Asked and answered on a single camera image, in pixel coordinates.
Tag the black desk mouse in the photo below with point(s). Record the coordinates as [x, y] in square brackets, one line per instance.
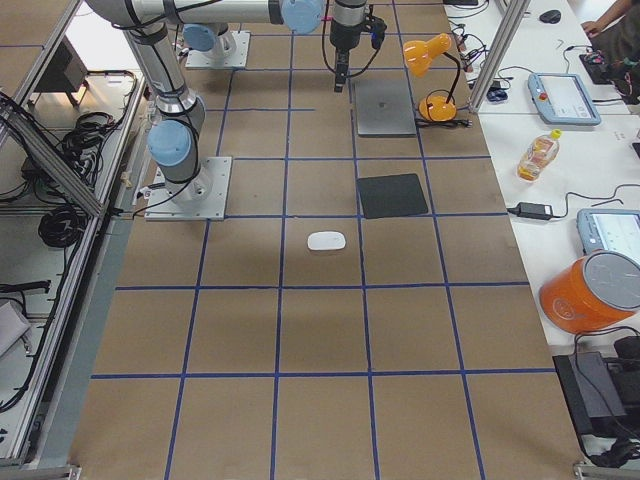
[552, 16]

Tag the far blue teach pendant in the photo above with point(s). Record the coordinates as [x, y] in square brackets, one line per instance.
[562, 99]

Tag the grey closed laptop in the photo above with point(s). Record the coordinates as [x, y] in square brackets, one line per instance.
[383, 109]

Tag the aluminium frame post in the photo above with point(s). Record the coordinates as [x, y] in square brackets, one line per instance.
[500, 44]

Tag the black power adapter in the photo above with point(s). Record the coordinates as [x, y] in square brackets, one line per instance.
[535, 211]

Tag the blue teach pendant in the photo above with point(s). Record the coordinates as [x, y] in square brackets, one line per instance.
[614, 230]
[562, 99]

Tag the person's hand at desk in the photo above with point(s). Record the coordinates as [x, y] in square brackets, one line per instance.
[593, 28]

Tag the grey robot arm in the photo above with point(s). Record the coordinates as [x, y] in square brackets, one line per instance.
[214, 39]
[144, 24]

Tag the orange bucket grey lid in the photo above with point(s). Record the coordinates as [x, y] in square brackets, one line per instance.
[596, 291]

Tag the black mousepad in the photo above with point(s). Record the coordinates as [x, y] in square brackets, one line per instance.
[391, 196]

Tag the near blue teach pendant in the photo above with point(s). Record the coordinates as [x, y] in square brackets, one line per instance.
[614, 230]

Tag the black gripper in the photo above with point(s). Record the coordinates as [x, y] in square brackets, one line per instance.
[344, 34]

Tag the white computer mouse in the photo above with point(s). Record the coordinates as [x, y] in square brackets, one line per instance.
[325, 241]

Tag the yellow juice bottle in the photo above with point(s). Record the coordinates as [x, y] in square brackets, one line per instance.
[540, 153]

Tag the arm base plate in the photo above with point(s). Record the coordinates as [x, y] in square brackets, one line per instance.
[204, 198]
[237, 60]

